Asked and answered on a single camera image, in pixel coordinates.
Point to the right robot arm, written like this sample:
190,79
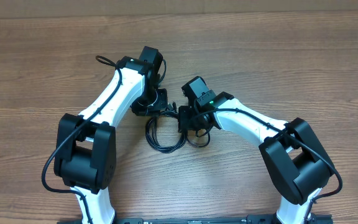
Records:
297,162

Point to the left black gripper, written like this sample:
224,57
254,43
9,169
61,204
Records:
162,103

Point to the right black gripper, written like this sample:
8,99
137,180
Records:
184,124

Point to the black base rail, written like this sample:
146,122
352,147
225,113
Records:
194,220

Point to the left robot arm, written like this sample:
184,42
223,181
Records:
85,155

